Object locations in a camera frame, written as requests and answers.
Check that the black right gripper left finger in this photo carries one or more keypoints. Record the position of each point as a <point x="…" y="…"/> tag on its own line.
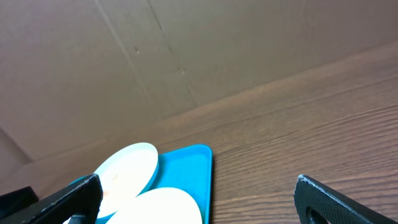
<point x="78" y="202"/>

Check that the black object at left edge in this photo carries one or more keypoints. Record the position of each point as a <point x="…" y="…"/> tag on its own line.
<point x="17" y="200"/>

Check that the green rimmed plate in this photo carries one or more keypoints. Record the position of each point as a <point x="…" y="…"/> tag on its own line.
<point x="158" y="206"/>

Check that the blue plastic tray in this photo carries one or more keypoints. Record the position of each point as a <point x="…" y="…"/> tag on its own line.
<point x="190" y="169"/>

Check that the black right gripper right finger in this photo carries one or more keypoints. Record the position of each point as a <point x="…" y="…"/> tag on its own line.
<point x="315" y="202"/>

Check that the light blue plate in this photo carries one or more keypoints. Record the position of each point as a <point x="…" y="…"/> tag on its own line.
<point x="124" y="175"/>

